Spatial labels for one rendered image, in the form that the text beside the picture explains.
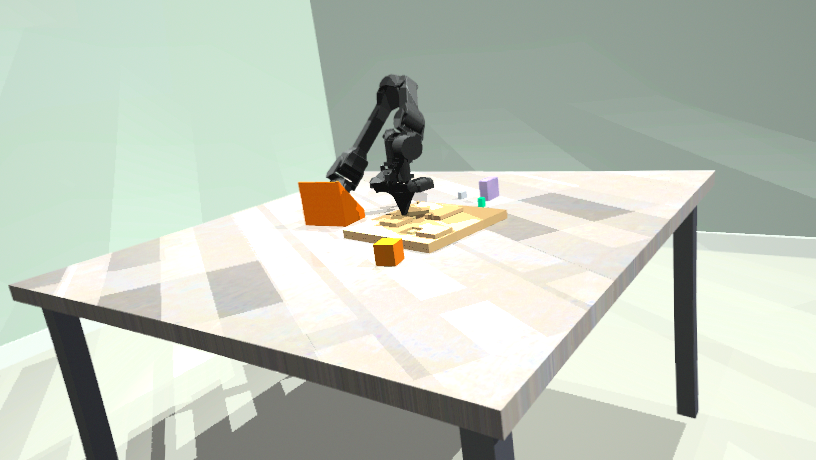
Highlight light purple block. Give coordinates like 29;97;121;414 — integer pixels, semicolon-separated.
478;177;499;201

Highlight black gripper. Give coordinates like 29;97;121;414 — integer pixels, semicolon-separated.
384;158;434;215

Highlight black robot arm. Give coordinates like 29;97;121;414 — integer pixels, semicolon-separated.
326;75;425;194

